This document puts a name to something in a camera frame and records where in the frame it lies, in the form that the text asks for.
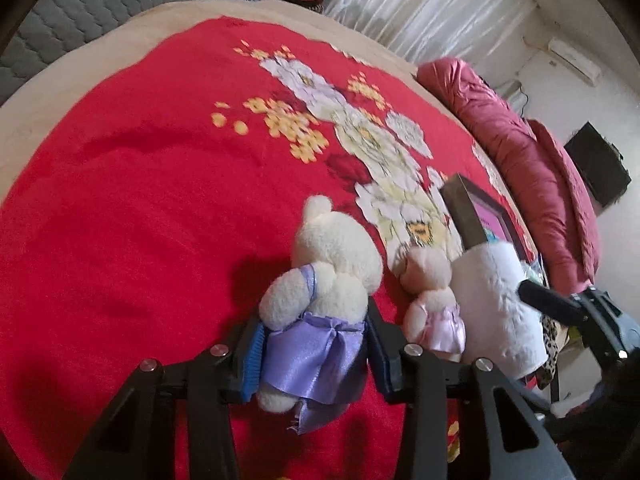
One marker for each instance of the red quilt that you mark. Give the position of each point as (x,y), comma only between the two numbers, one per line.
(525,160)

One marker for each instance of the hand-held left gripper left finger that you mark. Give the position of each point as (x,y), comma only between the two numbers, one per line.
(254,365)

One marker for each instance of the pink book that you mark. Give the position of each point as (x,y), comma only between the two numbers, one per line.
(487,215)

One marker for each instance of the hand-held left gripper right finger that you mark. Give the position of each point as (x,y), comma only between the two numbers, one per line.
(382,360)

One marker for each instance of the white air conditioner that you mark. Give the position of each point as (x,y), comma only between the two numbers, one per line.
(575,57)

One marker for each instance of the dark cardboard box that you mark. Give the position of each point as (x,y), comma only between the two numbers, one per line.
(462,210)

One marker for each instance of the white toilet paper roll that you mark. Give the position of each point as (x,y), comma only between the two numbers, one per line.
(490,300)

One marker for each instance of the small bear with pink dress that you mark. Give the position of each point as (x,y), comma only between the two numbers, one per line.
(427,270)

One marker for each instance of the green white tissue packet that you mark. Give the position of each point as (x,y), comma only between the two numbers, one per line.
(531,272)

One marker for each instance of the grey quilted headboard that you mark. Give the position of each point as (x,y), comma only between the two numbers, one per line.
(75,5)

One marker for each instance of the black television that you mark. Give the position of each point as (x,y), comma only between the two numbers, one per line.
(595,165)

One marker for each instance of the white curtain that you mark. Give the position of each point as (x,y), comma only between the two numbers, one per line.
(425,5)

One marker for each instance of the leopard print cloth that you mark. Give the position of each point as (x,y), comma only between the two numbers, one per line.
(550,350)

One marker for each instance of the red floral blanket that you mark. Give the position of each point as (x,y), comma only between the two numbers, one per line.
(125,210)

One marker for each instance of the cream bear with purple dress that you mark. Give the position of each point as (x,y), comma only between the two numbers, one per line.
(325,250)

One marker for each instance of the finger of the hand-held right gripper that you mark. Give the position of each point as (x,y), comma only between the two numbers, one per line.
(545,302)

